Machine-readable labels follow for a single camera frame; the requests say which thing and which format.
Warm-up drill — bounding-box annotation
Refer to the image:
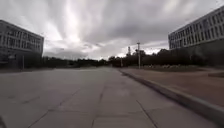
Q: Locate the tall crane mast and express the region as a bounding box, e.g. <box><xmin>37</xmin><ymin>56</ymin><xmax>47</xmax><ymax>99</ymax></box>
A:
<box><xmin>126</xmin><ymin>45</ymin><xmax>132</xmax><ymax>57</ymax></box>

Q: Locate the pole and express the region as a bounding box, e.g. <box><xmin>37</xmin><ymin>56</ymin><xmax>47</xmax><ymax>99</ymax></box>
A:
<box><xmin>136</xmin><ymin>41</ymin><xmax>142</xmax><ymax>69</ymax></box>

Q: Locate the grey paved plaza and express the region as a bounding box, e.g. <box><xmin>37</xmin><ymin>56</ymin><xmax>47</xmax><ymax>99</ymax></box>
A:
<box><xmin>0</xmin><ymin>66</ymin><xmax>224</xmax><ymax>128</ymax></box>

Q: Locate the row of dark trees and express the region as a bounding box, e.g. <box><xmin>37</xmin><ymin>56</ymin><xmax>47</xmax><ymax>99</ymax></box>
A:
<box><xmin>33</xmin><ymin>48</ymin><xmax>224</xmax><ymax>70</ymax></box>

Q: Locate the grass strip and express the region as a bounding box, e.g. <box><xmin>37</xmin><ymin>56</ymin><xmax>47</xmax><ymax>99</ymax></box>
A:
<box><xmin>133</xmin><ymin>64</ymin><xmax>208</xmax><ymax>72</ymax></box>

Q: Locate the reddish brown paved area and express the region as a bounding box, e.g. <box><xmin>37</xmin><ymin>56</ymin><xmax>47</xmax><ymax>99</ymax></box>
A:
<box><xmin>121</xmin><ymin>67</ymin><xmax>224</xmax><ymax>108</ymax></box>

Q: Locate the grey stone kerb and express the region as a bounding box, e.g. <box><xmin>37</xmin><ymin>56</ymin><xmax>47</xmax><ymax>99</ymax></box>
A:
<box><xmin>118</xmin><ymin>68</ymin><xmax>224</xmax><ymax>126</ymax></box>

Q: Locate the pale multi-storey building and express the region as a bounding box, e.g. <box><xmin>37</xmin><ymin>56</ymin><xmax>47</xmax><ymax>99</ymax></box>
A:
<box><xmin>0</xmin><ymin>19</ymin><xmax>45</xmax><ymax>70</ymax></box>
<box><xmin>167</xmin><ymin>5</ymin><xmax>224</xmax><ymax>66</ymax></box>

